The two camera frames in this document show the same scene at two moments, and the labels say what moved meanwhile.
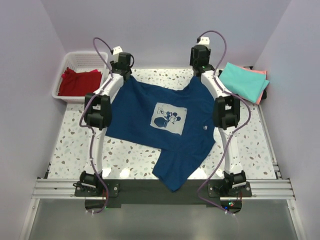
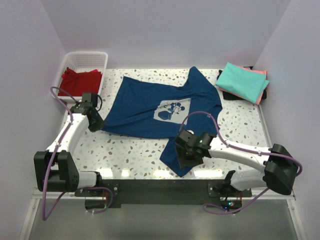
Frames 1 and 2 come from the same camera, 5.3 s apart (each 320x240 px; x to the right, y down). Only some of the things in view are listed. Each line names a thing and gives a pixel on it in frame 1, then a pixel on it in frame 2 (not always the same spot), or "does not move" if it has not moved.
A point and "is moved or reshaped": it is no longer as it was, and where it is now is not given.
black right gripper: (191, 59) → (183, 161)
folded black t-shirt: (249, 67) does not move
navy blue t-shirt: (179, 124) is moved or reshaped
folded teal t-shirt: (248, 84) does not move
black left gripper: (114, 65) → (99, 125)
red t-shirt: (79, 84) does not move
